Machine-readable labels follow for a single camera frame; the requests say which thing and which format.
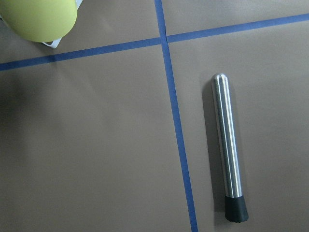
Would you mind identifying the yellow-green cup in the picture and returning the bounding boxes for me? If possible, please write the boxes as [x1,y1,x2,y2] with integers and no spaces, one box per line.
[0,0,77,43]

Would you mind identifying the steel muddler black tip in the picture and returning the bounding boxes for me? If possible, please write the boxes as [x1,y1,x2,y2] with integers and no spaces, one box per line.
[211,73,249,223]

